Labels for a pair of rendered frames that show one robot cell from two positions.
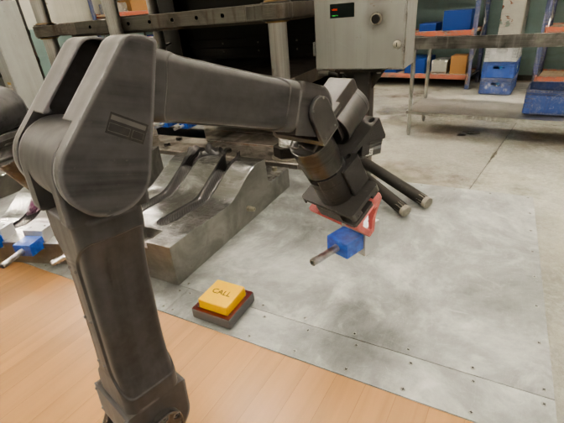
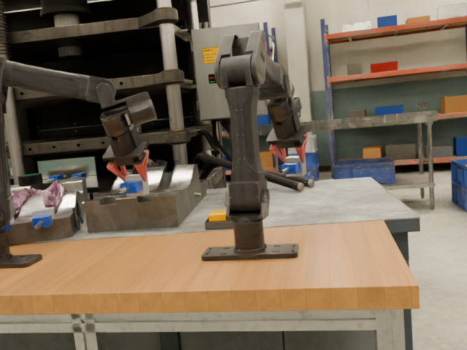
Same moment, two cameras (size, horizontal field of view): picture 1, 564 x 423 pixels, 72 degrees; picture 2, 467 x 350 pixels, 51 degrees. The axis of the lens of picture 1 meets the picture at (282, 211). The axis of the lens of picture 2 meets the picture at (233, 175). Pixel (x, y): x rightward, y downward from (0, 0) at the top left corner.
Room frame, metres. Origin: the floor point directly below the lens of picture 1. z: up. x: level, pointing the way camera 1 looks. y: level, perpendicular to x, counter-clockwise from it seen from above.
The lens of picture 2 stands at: (-0.66, 0.58, 1.10)
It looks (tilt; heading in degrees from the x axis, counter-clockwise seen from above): 7 degrees down; 337
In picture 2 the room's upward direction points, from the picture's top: 5 degrees counter-clockwise
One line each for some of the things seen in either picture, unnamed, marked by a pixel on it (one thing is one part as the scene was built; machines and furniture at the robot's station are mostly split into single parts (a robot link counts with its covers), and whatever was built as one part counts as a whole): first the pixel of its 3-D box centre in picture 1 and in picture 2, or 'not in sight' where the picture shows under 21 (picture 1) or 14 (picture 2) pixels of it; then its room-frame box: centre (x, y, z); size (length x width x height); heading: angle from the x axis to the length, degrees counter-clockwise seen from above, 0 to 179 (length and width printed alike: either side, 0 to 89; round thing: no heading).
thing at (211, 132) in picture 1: (212, 109); (89, 171); (1.86, 0.28, 0.87); 0.50 x 0.27 x 0.17; 150
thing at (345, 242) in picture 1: (341, 244); (290, 168); (0.52, -0.09, 0.93); 0.13 x 0.05 x 0.05; 129
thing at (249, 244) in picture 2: not in sight; (249, 236); (0.25, 0.17, 0.84); 0.20 x 0.07 x 0.08; 56
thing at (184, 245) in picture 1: (199, 194); (153, 190); (0.90, 0.21, 0.87); 0.50 x 0.26 x 0.14; 150
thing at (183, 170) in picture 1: (188, 178); (147, 176); (0.89, 0.22, 0.92); 0.35 x 0.16 x 0.09; 150
